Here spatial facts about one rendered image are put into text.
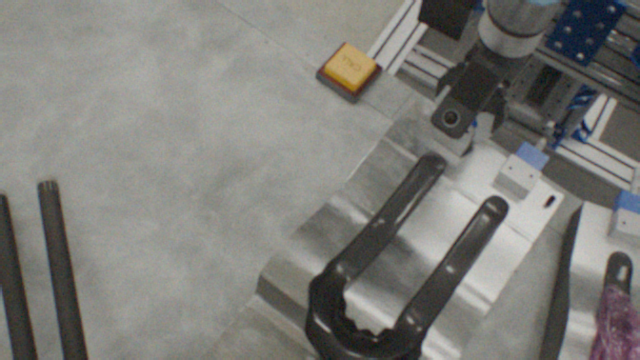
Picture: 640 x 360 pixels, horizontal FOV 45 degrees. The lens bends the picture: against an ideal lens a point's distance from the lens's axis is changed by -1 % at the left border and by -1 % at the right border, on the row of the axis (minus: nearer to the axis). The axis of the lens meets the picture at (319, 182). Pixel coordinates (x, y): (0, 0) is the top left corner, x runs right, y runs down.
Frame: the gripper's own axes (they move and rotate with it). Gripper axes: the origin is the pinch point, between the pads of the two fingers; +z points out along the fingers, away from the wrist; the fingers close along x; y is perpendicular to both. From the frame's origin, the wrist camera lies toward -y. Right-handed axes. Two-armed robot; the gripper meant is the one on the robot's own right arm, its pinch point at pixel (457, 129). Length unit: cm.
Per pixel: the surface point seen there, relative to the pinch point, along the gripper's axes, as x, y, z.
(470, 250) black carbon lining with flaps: -11.4, -13.3, 3.1
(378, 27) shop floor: 48, 75, 91
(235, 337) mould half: 6.4, -42.2, 5.0
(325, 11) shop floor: 64, 69, 91
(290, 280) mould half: 4.5, -33.9, -2.3
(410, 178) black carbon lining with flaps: 1.1, -9.6, 2.7
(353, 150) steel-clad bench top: 12.0, -6.7, 11.0
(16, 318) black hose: 30, -58, 5
